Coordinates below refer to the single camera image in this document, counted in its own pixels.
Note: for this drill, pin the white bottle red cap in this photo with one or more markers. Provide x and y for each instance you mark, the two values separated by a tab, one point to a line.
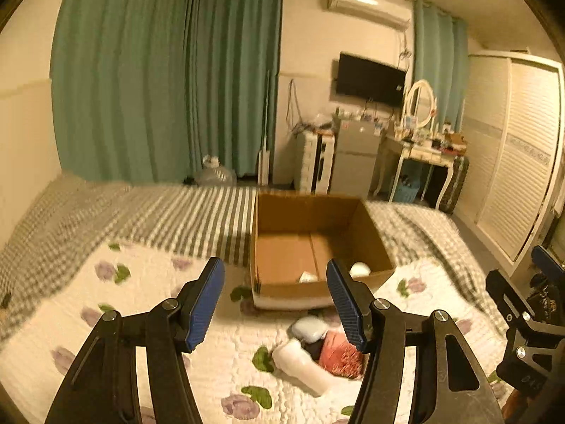
359	270

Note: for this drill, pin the dark green suitcase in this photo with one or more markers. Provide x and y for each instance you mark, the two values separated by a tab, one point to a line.
452	194

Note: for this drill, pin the white usb power adapter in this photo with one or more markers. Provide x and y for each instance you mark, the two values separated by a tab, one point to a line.
308	278

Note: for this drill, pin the white air conditioner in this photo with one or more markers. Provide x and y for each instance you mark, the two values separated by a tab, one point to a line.
383	12

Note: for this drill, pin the silver mini fridge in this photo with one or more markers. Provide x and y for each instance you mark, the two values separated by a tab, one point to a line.
356	148

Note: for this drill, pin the brown cardboard box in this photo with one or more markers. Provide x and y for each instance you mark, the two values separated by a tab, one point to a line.
294	233

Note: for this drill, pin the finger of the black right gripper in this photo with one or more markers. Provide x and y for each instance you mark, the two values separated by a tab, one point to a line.
535	350
547	264

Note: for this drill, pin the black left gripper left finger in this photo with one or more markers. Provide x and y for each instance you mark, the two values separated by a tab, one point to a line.
101	383

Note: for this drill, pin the white hair dryer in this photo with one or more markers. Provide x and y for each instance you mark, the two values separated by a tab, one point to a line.
296	362

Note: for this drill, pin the white suitcase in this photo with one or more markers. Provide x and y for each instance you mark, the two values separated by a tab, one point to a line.
314	154

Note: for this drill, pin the blue waste basket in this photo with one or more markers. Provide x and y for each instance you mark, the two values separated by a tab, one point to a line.
406	192

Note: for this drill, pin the white dressing table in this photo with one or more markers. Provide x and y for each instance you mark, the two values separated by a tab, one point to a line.
411	152

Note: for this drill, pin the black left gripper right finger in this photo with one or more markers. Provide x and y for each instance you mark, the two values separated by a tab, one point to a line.
450	385

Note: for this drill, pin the black wall television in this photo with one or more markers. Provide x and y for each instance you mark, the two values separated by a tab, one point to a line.
370	80

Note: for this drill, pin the white oval vanity mirror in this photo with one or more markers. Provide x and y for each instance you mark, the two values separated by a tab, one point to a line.
420	106

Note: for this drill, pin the large green curtain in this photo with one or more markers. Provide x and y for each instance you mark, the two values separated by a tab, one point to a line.
144	89

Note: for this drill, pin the red patterned pouch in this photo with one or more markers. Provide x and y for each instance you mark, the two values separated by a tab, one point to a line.
339	357

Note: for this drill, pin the white flat mop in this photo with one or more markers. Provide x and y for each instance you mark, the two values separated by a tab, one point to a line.
263	154

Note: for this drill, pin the white louvered wardrobe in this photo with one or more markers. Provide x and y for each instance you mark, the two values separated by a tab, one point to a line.
513	122

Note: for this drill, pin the green window curtain right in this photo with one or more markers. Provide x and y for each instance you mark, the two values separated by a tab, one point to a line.
441	59

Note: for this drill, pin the grey checked bed sheet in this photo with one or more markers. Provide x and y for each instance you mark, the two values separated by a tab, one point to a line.
72	217

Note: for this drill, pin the clear water jug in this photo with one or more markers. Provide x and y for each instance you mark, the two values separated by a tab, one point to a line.
214	174

